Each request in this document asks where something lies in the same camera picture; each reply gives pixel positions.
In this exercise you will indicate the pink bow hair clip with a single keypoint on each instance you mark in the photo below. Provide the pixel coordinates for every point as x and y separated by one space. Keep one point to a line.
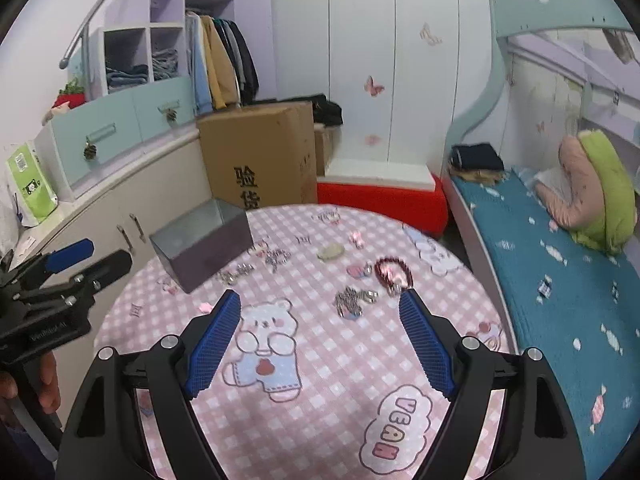
356 239

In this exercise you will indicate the hanging clothes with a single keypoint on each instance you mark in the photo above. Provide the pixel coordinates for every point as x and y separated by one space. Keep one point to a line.
221 68

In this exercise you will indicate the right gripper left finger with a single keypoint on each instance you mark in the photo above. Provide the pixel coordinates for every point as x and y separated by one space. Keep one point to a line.
104 437

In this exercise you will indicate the pine cone ornament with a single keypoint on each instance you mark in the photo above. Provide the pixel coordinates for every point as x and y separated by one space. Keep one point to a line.
171 115
90 151

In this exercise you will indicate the folded dark clothes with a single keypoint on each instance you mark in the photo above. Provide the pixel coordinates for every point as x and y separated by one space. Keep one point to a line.
478 163

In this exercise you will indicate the teal candy print bedspread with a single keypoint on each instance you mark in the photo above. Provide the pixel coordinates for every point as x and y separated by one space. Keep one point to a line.
578 306

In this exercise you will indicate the red storage box white lid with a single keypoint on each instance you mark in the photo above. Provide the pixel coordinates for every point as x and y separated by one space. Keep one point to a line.
408 193

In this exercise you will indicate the large cardboard box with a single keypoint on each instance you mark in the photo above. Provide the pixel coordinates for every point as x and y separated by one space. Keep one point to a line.
260 156

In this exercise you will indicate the teal drawer unit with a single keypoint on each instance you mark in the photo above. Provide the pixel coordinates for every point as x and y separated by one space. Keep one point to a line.
122 126

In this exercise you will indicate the beige curved cabinet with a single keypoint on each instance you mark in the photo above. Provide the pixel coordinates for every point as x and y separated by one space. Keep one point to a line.
120 212

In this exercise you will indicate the silver earrings cluster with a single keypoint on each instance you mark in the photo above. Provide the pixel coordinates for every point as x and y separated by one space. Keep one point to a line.
232 275

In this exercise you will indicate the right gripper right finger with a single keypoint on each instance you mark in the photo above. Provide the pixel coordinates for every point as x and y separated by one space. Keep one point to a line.
536 436

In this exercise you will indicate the person left hand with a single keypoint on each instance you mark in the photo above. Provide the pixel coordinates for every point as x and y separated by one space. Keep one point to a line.
46 387

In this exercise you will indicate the red strawberry plush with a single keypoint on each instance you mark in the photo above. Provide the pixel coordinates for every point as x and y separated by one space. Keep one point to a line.
71 96

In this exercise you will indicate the pink checkered tablecloth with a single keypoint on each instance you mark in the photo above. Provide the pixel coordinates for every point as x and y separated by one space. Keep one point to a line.
320 380

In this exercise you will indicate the pink and green pillow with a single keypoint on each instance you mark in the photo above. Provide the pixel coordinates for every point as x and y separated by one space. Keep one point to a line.
599 210

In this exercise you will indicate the green white paper bag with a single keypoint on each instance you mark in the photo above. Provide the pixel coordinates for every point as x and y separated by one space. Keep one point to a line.
31 194

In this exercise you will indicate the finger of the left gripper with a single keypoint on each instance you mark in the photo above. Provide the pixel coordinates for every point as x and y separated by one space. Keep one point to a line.
62 259

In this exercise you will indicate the metal tin box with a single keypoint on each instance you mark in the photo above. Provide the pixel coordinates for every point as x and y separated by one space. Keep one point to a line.
201 242

